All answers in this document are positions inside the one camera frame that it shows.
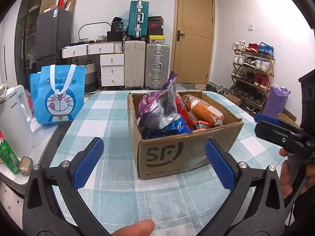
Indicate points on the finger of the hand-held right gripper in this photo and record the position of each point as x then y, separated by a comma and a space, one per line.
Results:
267, 119
270, 131

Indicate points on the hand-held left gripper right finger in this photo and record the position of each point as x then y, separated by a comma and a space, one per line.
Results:
219, 163

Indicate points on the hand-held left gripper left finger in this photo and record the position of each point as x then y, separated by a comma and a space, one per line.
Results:
88, 163

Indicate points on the brown cardboard box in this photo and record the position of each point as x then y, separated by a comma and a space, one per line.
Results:
177, 152

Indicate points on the clear orange bread package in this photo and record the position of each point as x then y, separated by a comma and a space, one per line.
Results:
204, 110

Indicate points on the blue cookie packet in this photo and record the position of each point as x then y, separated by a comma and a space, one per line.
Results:
169, 130

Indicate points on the red cone chip bag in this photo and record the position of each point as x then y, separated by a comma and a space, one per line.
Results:
182, 110

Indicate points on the purple snack packet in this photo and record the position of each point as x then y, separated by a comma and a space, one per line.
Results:
157, 105

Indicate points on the person's right hand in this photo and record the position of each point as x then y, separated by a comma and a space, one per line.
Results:
286, 179

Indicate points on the purple fabric bag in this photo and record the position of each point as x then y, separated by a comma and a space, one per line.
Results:
275, 102

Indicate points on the open floor cardboard box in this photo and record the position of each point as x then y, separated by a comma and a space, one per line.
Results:
288, 118

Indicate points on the grey side table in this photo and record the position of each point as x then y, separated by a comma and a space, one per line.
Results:
41, 142

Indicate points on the wooden shoe rack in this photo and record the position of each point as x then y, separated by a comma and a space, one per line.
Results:
272, 64

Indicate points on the group of assorted shoes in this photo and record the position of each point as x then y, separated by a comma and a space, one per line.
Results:
251, 64

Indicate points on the shoes on floor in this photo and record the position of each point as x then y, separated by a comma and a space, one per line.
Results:
216, 89

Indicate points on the small beige case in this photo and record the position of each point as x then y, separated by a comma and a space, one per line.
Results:
25, 166

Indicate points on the blue cartoon tote bag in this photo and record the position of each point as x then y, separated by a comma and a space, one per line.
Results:
57, 98

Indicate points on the green drink can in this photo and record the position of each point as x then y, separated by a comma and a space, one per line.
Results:
8, 157

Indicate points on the grey door mat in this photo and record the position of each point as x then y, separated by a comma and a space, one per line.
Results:
189, 86

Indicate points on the white electric kettle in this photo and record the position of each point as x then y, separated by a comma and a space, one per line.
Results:
13, 120

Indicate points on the woven basket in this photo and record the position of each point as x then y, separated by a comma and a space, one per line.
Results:
91, 76

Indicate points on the white drawer chest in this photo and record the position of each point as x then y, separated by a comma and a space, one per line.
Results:
112, 68

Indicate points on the beige suitcase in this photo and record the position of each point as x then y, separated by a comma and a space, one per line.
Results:
134, 64

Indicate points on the silver suitcase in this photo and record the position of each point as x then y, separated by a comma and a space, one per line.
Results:
157, 66

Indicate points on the wooden door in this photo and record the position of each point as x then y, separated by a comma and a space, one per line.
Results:
194, 29

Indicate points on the black storage case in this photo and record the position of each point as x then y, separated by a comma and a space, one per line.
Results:
114, 36

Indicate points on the grey refrigerator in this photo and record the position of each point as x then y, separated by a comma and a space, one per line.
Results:
54, 34

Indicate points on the yellow black shoe box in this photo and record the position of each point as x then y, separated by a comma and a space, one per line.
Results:
156, 39

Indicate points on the plain black box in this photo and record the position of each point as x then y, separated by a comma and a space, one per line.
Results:
155, 31

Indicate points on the black bag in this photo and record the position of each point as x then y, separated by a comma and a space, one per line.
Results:
117, 24

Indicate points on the dark glass cabinet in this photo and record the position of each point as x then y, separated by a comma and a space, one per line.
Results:
25, 34

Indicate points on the black red-logo shoe box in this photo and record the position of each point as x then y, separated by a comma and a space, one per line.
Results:
155, 25

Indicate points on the teal suitcase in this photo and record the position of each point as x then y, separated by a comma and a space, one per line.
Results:
136, 19

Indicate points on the brown narrow box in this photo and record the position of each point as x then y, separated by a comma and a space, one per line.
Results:
71, 3

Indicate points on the red narrow box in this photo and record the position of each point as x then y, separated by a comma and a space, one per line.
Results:
62, 1

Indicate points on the white wall switch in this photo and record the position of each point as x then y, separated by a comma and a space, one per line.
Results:
250, 27

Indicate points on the oval mirror frame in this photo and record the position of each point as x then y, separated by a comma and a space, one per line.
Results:
82, 28

